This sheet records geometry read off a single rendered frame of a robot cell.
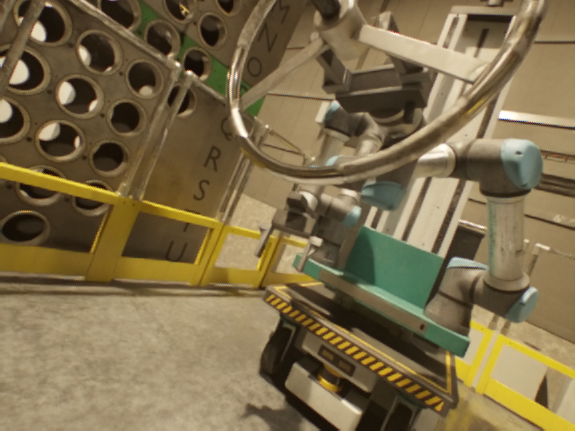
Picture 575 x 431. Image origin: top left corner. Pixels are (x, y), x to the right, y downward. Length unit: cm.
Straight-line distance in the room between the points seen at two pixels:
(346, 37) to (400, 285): 103
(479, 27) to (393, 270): 116
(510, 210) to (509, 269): 18
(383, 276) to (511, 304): 45
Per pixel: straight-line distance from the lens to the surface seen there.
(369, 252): 127
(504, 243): 95
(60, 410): 96
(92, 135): 220
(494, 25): 172
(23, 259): 145
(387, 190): 55
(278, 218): 87
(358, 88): 48
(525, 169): 85
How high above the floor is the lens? 65
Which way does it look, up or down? 1 degrees up
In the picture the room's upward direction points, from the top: 23 degrees clockwise
